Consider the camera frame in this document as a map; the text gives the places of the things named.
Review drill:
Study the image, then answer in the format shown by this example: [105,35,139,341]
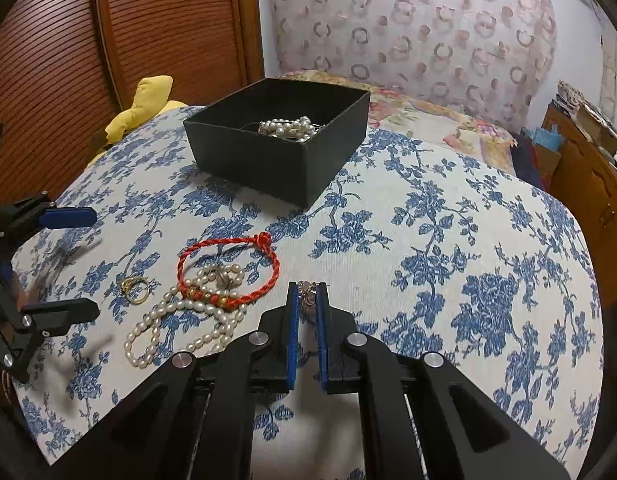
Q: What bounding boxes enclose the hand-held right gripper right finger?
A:
[316,284,572,480]

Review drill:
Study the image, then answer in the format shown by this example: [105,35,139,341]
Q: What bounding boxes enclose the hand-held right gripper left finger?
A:
[48,281,302,480]

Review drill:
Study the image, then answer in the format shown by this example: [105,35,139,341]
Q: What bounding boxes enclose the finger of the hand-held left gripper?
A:
[0,262,100,384]
[0,191,98,242]

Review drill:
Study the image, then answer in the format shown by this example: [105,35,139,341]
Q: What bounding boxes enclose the rose gold chain necklace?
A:
[296,280,332,314]

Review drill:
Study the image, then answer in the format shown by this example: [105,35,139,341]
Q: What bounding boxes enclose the gold ring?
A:
[119,276,150,306]

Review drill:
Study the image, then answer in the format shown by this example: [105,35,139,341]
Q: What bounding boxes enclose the pearl necklace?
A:
[124,262,247,370]

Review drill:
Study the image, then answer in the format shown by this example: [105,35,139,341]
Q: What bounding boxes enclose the red rope bracelet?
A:
[177,232,280,311]

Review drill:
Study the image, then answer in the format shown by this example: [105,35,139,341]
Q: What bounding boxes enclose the black box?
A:
[182,77,372,210]

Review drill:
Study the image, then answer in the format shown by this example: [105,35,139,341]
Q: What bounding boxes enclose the pearl bracelet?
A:
[257,116,323,142]

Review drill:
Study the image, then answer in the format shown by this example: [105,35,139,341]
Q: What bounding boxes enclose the small metal charm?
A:
[211,269,242,291]

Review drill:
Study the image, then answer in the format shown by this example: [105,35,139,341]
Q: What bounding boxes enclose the yellow plush toy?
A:
[104,75,189,149]

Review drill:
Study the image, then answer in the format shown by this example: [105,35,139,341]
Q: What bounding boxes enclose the blue floral blanket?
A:
[11,105,605,480]

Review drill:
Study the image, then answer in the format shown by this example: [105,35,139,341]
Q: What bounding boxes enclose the wooden louvered wardrobe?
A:
[0,0,267,211]

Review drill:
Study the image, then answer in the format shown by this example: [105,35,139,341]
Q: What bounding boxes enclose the dark blue cloth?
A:
[511,132,562,192]

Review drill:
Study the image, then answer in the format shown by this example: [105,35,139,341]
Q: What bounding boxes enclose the blue bag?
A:
[521,122,562,154]

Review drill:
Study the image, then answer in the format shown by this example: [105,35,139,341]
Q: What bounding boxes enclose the wooden cabinet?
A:
[541,105,617,311]

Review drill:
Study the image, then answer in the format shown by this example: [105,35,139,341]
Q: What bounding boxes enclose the stack of patterned cloths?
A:
[556,80,590,117]

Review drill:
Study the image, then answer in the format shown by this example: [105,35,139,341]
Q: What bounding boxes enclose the beige curtain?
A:
[601,35,617,126]

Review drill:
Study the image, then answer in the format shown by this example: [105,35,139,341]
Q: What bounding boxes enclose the ring patterned sheer cloth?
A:
[266,0,559,134]

